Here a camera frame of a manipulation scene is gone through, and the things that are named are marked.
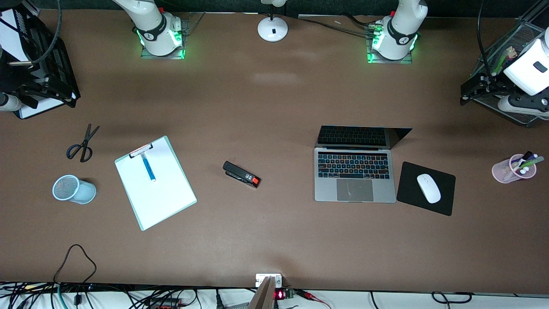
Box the black stapler with red end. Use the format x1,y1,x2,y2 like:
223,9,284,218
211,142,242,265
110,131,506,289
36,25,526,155
223,161,261,188

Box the black cable bundle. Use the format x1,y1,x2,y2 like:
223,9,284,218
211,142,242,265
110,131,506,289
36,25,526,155
297,15,380,37

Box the light blue mesh cup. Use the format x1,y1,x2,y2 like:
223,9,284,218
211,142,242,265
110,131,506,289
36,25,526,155
52,175,97,205

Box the white mount block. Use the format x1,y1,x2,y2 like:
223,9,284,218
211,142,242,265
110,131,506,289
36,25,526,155
256,273,283,288

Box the light green clipboard with paper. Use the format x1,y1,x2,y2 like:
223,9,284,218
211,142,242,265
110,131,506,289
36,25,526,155
115,136,198,231

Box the blue marker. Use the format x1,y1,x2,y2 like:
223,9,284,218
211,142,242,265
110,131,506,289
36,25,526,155
141,154,157,182

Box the black mouse pad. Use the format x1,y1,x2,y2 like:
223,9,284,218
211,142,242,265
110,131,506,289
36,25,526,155
396,161,456,217

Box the black scissors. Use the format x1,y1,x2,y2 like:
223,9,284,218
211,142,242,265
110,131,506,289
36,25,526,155
66,124,100,163

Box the red wire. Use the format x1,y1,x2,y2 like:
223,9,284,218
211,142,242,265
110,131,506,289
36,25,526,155
298,290,332,309

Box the pink translucent pen cup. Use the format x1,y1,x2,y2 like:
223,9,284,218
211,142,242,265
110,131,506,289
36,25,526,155
492,154,537,184

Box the green marker in tray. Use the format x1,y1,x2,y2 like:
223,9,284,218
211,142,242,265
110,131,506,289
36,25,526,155
493,48,513,76

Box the black wire mesh tray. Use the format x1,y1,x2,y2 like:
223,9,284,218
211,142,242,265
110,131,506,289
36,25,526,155
470,17,549,127

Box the grey camera stand post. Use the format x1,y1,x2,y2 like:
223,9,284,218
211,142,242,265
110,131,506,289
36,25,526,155
248,276,276,309

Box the black cable loop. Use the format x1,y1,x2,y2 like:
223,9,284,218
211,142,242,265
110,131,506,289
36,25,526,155
431,291,473,304

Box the white computer mouse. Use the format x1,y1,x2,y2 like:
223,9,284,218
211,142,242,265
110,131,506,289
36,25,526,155
416,173,442,204

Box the black looped cable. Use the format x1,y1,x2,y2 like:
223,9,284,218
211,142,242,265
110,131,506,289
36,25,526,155
53,244,97,286

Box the white lamp base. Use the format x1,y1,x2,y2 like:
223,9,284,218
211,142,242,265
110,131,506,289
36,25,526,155
257,0,289,42

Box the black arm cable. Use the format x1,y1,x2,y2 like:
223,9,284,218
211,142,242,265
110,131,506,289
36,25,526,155
477,0,495,80
32,0,63,66

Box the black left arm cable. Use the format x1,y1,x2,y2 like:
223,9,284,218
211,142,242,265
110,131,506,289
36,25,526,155
477,0,495,80

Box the white paper sheet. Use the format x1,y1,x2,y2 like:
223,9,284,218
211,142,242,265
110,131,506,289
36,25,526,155
0,19,28,61

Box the silver laptop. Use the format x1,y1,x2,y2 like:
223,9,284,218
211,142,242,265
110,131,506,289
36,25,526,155
314,125,413,203

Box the black stacked document tray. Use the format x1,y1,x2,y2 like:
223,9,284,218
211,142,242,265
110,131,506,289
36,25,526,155
0,8,81,120

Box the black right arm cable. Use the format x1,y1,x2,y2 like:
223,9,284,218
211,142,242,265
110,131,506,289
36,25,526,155
32,0,63,66

